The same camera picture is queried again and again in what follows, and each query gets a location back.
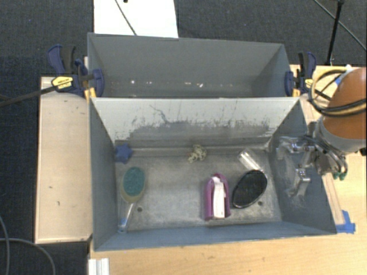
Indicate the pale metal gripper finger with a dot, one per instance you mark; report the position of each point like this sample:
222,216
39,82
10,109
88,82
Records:
286,147
301,178

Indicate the clear glass cup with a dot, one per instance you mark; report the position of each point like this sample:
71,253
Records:
249,158

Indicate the beige toy animal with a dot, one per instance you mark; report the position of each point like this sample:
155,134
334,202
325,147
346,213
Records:
197,153

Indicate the grey metal bin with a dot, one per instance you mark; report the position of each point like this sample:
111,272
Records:
183,67

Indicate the blue star-shaped object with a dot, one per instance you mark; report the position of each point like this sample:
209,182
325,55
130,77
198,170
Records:
124,153

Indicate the pale wood flat board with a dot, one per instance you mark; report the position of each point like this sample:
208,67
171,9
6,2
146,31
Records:
63,159

